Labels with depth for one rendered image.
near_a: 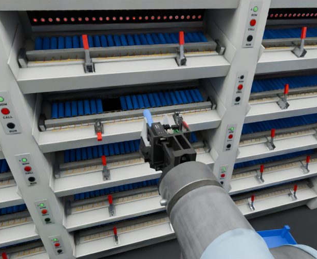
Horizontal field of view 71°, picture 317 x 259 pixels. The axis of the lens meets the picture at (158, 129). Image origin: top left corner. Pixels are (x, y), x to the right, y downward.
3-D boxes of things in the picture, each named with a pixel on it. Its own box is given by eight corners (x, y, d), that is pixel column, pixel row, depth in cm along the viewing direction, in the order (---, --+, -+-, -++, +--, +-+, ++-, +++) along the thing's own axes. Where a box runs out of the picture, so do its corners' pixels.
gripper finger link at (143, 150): (154, 132, 50) (169, 155, 43) (154, 139, 51) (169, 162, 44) (134, 136, 48) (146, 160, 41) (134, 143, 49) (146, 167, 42)
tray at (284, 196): (313, 199, 128) (329, 189, 117) (219, 223, 114) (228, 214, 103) (292, 168, 140) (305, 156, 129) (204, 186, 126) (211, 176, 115)
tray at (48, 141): (218, 127, 82) (226, 110, 75) (42, 153, 69) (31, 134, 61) (199, 91, 94) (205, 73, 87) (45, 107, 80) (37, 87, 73)
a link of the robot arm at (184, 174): (219, 215, 36) (162, 230, 33) (205, 192, 40) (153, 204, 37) (229, 173, 31) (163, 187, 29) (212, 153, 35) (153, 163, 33)
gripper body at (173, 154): (181, 116, 44) (209, 151, 34) (178, 151, 49) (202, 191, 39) (143, 121, 42) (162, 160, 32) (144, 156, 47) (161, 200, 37)
